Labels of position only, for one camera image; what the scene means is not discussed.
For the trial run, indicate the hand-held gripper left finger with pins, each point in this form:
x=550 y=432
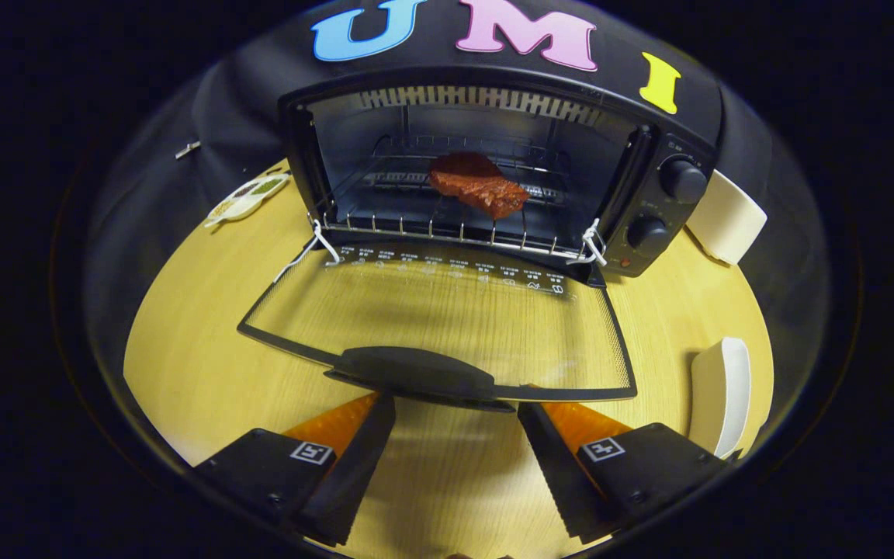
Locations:
x=346 y=477

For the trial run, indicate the black toaster oven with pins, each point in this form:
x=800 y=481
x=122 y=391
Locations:
x=664 y=213

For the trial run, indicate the white bread toaster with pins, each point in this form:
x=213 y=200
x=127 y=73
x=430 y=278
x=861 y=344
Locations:
x=726 y=217

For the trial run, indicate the silver clip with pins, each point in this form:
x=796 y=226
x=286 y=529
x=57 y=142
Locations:
x=188 y=149

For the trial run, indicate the white divided condiment dish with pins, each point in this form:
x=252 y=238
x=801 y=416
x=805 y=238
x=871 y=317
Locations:
x=249 y=196

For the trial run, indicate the white rectangular dish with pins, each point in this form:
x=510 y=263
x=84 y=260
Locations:
x=719 y=396

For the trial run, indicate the red meat slice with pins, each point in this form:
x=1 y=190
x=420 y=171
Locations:
x=482 y=186

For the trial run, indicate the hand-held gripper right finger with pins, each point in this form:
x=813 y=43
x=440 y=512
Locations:
x=559 y=477

